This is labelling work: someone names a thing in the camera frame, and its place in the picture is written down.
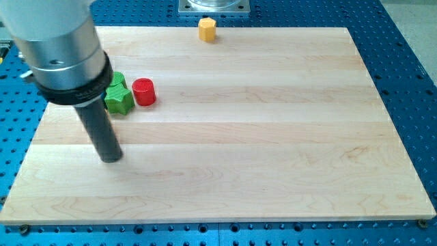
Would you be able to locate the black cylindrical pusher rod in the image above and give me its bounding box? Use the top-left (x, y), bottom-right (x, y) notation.
top-left (74, 97), bottom-right (123, 163)

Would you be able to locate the light wooden board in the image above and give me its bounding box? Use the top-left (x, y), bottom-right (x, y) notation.
top-left (1, 27), bottom-right (436, 225)

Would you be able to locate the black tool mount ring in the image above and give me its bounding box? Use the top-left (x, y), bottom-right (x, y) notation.
top-left (36, 52), bottom-right (113, 105)

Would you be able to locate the yellow hexagon block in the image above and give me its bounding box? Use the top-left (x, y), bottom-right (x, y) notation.
top-left (198, 17), bottom-right (216, 42)

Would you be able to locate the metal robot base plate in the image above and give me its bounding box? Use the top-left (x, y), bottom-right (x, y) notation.
top-left (178, 0), bottom-right (251, 15)

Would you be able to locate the left board clamp screw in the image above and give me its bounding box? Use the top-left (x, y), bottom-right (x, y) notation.
top-left (18, 224), bottom-right (31, 236)

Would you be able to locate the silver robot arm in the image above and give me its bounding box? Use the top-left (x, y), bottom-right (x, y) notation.
top-left (1, 0), bottom-right (122, 163)

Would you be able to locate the green star block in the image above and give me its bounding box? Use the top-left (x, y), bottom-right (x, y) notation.
top-left (104, 84), bottom-right (135, 115)

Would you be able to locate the red cylinder block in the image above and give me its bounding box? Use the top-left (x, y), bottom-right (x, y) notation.
top-left (132, 78), bottom-right (156, 106)

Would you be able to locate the green round block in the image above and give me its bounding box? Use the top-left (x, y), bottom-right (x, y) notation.
top-left (109, 71), bottom-right (127, 88)

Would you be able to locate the right board clamp screw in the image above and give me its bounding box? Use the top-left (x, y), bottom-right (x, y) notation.
top-left (417, 219), bottom-right (428, 230)

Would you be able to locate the board clamp screw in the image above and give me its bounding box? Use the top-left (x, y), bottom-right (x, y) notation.
top-left (417, 219), bottom-right (428, 230)
top-left (18, 224), bottom-right (31, 236)

